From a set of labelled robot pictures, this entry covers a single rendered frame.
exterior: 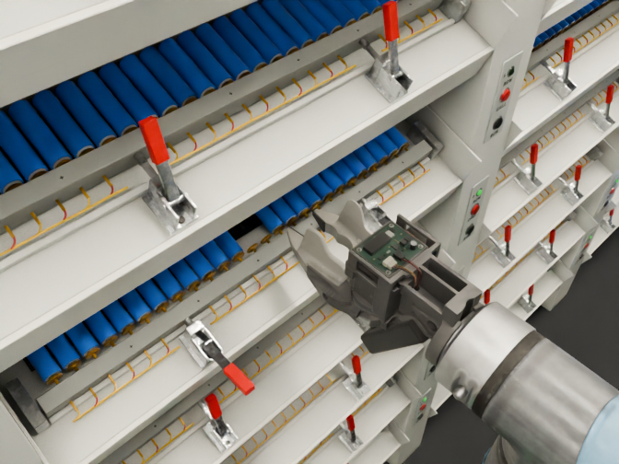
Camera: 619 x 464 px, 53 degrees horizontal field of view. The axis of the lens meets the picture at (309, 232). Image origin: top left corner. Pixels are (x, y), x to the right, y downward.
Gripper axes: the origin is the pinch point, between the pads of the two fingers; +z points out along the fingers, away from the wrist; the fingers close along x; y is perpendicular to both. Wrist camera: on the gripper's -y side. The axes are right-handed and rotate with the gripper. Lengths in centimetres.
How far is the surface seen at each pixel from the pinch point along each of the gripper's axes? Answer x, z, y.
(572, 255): -97, -4, -79
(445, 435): -42, -9, -102
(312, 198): -6.0, 5.6, -3.0
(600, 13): -74, 5, -3
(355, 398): -9.7, -2.6, -47.5
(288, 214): -2.0, 5.5, -3.0
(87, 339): 24.2, 6.1, -2.6
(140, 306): 18.2, 6.0, -2.7
